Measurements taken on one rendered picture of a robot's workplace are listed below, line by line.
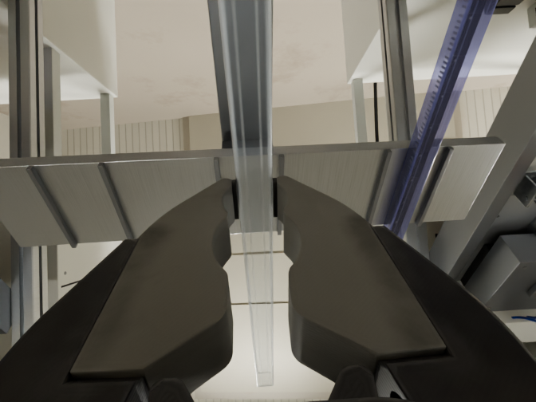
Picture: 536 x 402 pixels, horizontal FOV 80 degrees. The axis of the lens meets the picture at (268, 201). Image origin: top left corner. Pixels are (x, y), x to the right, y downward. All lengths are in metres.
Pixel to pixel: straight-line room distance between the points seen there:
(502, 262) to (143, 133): 3.25
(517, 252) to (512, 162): 0.14
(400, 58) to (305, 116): 2.42
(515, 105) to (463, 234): 0.19
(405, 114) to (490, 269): 0.30
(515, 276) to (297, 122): 2.67
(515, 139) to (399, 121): 0.24
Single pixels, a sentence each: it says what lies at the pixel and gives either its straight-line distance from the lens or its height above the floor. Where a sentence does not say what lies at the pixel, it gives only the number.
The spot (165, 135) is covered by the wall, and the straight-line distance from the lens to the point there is 3.39.
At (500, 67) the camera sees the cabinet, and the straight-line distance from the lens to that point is 1.30.
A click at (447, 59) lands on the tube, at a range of 0.20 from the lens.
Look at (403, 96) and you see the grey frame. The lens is 0.68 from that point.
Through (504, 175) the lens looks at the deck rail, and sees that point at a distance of 0.48.
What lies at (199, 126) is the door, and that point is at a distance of 3.24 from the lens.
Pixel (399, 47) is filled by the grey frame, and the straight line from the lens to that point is 0.72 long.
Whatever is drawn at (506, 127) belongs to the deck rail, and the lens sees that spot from 0.48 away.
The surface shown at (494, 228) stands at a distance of 0.57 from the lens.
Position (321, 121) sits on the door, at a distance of 3.09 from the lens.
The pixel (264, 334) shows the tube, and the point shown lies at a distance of 0.22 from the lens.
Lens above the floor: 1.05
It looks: 3 degrees down
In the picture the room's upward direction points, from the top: 177 degrees clockwise
